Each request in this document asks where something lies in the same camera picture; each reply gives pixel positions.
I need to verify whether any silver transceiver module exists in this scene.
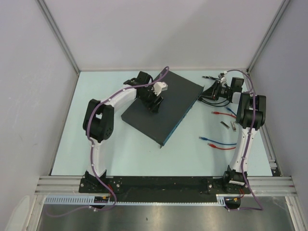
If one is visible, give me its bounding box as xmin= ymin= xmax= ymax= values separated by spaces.
xmin=220 ymin=121 xmax=230 ymax=129
xmin=231 ymin=121 xmax=236 ymax=132

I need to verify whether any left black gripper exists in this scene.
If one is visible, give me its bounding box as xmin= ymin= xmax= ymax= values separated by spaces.
xmin=138 ymin=86 xmax=163 ymax=114

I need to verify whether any blue ethernet cable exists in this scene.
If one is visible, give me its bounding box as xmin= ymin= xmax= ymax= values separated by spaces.
xmin=198 ymin=107 xmax=239 ymax=146

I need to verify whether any aluminium frame rail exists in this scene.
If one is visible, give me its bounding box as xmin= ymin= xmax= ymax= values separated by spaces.
xmin=35 ymin=176 xmax=297 ymax=196

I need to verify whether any grey slotted cable duct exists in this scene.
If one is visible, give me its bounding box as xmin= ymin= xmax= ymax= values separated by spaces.
xmin=45 ymin=195 xmax=225 ymax=206

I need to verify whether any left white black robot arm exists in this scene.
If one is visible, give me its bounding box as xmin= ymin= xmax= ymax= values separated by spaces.
xmin=83 ymin=66 xmax=169 ymax=193

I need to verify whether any black network switch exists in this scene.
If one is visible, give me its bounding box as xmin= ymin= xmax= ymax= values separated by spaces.
xmin=121 ymin=71 xmax=204 ymax=146

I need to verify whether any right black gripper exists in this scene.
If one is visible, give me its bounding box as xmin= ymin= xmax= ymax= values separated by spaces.
xmin=199 ymin=80 xmax=231 ymax=101

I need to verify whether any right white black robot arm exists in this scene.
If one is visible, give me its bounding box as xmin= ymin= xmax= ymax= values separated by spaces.
xmin=198 ymin=77 xmax=266 ymax=193

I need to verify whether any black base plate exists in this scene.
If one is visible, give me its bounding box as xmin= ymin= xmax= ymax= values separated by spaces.
xmin=78 ymin=175 xmax=251 ymax=203

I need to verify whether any black power wire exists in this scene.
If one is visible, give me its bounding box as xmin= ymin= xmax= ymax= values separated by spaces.
xmin=198 ymin=75 xmax=233 ymax=106

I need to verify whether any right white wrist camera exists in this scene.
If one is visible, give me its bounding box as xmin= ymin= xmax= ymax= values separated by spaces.
xmin=218 ymin=71 xmax=228 ymax=86

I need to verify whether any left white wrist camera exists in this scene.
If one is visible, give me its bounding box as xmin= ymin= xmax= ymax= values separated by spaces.
xmin=154 ymin=82 xmax=168 ymax=96

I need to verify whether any red power wire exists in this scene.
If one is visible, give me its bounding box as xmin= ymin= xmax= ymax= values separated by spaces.
xmin=207 ymin=111 xmax=238 ymax=151

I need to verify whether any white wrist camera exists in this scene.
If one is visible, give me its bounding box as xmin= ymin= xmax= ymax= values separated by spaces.
xmin=154 ymin=82 xmax=168 ymax=96
xmin=218 ymin=71 xmax=228 ymax=86

